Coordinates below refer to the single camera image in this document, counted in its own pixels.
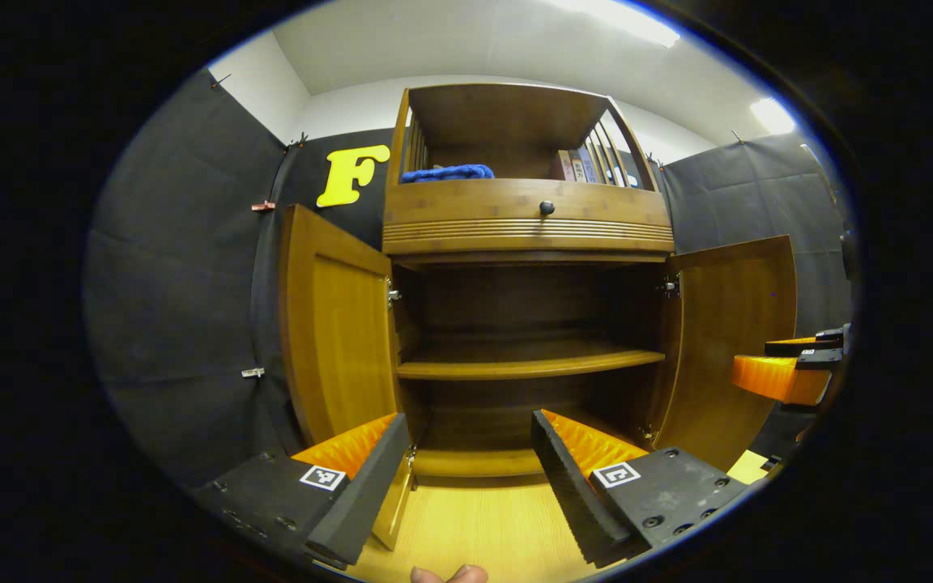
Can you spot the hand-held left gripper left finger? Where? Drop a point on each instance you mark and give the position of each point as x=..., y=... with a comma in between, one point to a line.
x=357, y=502

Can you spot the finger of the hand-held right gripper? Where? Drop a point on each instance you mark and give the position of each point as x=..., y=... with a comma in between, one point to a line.
x=790, y=348
x=782, y=379

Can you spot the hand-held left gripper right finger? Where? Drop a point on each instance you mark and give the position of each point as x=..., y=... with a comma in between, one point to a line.
x=572, y=494

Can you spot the wooden shoe cabinet door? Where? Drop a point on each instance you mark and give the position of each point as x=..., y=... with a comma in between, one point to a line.
x=726, y=348
x=337, y=324

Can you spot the wooden inner cabinet shelf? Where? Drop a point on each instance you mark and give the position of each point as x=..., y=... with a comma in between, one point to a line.
x=515, y=360

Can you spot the ceiling light panel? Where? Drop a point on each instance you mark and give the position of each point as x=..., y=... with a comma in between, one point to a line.
x=773, y=116
x=620, y=20

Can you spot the blue spine book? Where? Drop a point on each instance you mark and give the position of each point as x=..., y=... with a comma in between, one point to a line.
x=590, y=167

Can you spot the dark brown spine book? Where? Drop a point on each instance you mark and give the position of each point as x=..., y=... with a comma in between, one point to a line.
x=578, y=166

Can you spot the wooden drawer with black knob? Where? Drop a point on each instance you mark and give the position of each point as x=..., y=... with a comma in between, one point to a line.
x=466, y=210

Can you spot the reddish small clip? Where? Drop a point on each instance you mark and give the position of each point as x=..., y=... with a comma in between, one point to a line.
x=263, y=206

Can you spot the blue folded towel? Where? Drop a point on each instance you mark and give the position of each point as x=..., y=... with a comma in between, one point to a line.
x=446, y=173

